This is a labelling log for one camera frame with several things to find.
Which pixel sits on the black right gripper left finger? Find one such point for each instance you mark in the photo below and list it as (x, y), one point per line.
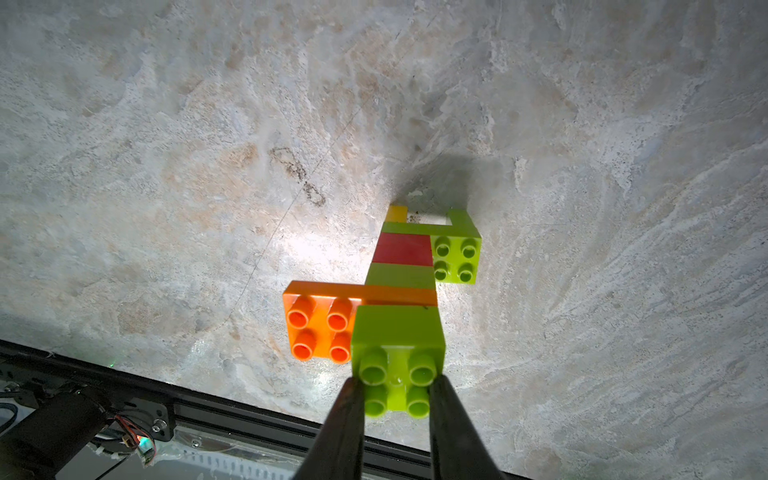
(337, 452)

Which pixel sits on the small green studded lego brick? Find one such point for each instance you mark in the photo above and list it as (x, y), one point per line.
(397, 352)

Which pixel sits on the green square lego brick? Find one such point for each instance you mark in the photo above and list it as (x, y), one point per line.
(456, 249)

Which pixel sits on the red lego brick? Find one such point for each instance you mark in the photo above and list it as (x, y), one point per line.
(403, 249)

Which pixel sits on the long green lego brick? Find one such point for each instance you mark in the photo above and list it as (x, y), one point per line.
(418, 229)

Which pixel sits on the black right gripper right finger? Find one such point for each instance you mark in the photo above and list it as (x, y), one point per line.
(457, 451)

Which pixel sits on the green hollow lego brick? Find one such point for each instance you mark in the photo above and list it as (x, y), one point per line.
(401, 275)

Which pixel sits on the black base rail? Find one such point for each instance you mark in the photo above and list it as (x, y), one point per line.
(72, 401)

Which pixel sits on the yellow lego brick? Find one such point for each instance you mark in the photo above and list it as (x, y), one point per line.
(396, 214)

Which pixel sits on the orange long lego brick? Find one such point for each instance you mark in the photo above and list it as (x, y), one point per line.
(320, 317)

